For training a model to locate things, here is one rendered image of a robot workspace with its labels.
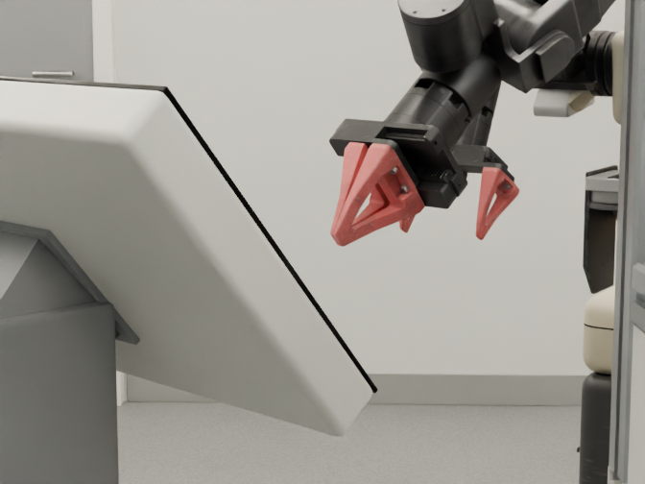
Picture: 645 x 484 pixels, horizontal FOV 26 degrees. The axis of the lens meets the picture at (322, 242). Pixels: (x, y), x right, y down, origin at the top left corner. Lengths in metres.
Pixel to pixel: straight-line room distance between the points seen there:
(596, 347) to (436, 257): 2.25
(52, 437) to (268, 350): 0.20
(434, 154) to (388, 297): 3.36
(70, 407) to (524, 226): 3.39
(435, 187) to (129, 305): 0.25
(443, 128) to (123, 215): 0.29
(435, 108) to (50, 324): 0.34
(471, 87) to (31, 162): 0.36
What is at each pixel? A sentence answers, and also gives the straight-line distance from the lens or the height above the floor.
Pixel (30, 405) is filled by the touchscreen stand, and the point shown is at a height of 0.95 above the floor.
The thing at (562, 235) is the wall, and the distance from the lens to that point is 4.43.
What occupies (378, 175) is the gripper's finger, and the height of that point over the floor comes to 1.12.
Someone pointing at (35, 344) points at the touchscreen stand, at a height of 1.00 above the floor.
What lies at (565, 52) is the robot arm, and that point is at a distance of 1.17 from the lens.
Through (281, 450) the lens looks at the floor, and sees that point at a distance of 4.04.
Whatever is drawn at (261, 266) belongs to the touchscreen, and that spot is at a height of 1.07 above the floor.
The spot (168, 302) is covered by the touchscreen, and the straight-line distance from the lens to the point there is 1.03.
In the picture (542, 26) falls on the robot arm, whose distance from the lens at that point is 1.16.
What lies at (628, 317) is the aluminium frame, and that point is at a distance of 0.91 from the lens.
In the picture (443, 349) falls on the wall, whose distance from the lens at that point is 4.47.
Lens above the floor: 1.25
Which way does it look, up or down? 9 degrees down
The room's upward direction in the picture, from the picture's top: straight up
